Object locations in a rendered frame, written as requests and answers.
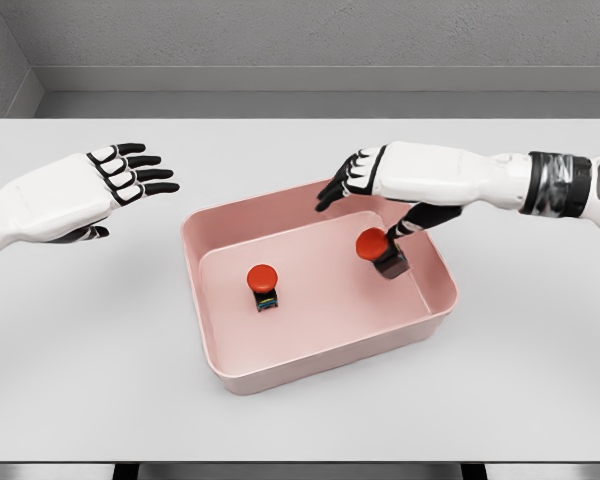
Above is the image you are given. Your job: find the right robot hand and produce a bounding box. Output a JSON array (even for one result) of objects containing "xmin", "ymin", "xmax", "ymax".
[{"xmin": 314, "ymin": 140, "xmax": 465, "ymax": 241}]

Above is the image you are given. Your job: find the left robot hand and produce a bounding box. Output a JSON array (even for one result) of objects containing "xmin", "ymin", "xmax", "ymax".
[{"xmin": 10, "ymin": 142, "xmax": 182, "ymax": 245}]

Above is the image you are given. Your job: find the red button industrial switch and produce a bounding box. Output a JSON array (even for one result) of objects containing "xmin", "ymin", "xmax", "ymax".
[
  {"xmin": 245, "ymin": 263, "xmax": 281, "ymax": 314},
  {"xmin": 355, "ymin": 227, "xmax": 411, "ymax": 281}
]

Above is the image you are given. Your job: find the pink rectangular basket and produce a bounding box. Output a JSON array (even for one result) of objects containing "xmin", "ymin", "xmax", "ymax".
[{"xmin": 180, "ymin": 177, "xmax": 460, "ymax": 398}]

